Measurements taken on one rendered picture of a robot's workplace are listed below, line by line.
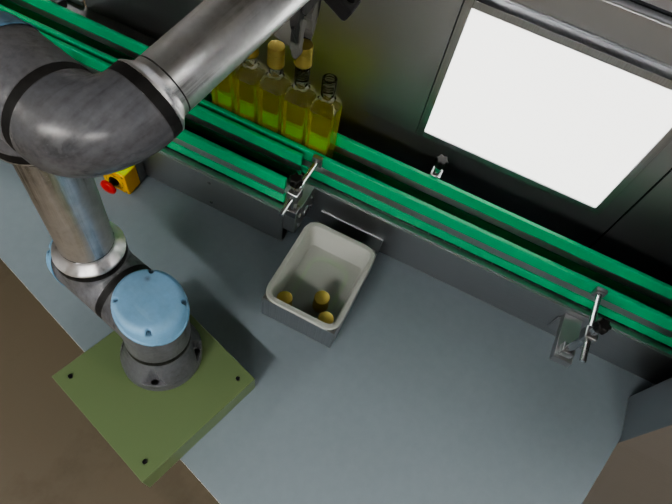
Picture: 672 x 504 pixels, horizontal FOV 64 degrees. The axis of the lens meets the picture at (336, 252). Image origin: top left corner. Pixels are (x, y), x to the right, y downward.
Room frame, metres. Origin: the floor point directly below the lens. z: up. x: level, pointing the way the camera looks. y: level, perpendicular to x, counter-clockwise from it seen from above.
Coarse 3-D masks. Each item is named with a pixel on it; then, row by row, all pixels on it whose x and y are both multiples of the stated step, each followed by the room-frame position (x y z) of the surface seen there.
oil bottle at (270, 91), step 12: (264, 84) 0.81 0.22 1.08; (276, 84) 0.81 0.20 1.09; (288, 84) 0.83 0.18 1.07; (264, 96) 0.81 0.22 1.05; (276, 96) 0.80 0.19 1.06; (264, 108) 0.81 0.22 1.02; (276, 108) 0.80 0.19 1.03; (264, 120) 0.81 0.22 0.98; (276, 120) 0.80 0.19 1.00; (276, 132) 0.80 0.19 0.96
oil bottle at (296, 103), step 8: (288, 88) 0.81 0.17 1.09; (312, 88) 0.82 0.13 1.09; (288, 96) 0.79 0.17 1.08; (296, 96) 0.79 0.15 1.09; (304, 96) 0.80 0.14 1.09; (312, 96) 0.81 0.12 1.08; (288, 104) 0.79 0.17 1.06; (296, 104) 0.79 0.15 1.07; (304, 104) 0.79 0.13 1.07; (288, 112) 0.79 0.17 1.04; (296, 112) 0.79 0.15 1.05; (304, 112) 0.78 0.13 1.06; (288, 120) 0.79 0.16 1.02; (296, 120) 0.79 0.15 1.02; (304, 120) 0.79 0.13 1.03; (288, 128) 0.79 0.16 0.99; (296, 128) 0.79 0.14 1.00; (304, 128) 0.79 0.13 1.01; (288, 136) 0.79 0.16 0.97; (296, 136) 0.79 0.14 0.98; (304, 136) 0.79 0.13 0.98; (304, 144) 0.79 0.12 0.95
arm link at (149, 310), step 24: (120, 288) 0.32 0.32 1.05; (144, 288) 0.34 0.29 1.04; (168, 288) 0.35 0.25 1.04; (96, 312) 0.30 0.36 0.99; (120, 312) 0.29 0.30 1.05; (144, 312) 0.30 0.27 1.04; (168, 312) 0.31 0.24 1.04; (120, 336) 0.27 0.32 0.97; (144, 336) 0.26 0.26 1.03; (168, 336) 0.28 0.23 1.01; (144, 360) 0.25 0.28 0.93
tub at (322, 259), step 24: (312, 240) 0.66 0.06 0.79; (336, 240) 0.65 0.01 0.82; (288, 264) 0.56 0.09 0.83; (312, 264) 0.61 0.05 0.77; (336, 264) 0.62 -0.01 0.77; (360, 264) 0.63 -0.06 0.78; (288, 288) 0.53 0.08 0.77; (312, 288) 0.55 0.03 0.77; (336, 288) 0.56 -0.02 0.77; (312, 312) 0.49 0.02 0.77; (336, 312) 0.50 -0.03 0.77
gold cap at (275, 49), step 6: (270, 42) 0.84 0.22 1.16; (276, 42) 0.84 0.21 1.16; (282, 42) 0.84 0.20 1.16; (270, 48) 0.82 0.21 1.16; (276, 48) 0.82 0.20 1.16; (282, 48) 0.83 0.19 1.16; (270, 54) 0.82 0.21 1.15; (276, 54) 0.82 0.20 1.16; (282, 54) 0.82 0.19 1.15; (270, 60) 0.82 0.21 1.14; (276, 60) 0.82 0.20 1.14; (282, 60) 0.82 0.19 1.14; (270, 66) 0.82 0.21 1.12; (276, 66) 0.82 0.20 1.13; (282, 66) 0.82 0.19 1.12
